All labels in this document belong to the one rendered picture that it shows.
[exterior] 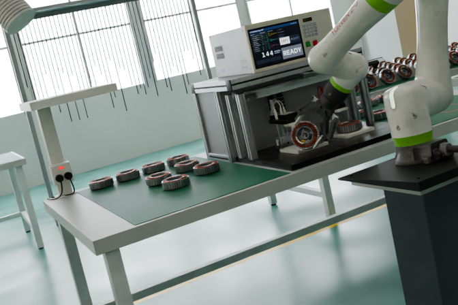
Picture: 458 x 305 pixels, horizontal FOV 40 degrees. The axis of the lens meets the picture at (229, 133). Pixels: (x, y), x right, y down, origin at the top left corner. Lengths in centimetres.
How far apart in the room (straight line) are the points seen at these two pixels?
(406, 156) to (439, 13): 47
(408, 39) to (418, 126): 463
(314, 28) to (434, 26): 81
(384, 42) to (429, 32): 461
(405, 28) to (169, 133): 402
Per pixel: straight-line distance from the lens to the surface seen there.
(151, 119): 907
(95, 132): 885
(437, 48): 215
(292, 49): 275
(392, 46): 666
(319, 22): 284
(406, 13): 665
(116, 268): 212
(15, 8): 301
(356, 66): 226
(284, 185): 228
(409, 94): 202
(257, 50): 266
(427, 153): 201
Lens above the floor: 125
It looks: 8 degrees down
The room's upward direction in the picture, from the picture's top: 13 degrees counter-clockwise
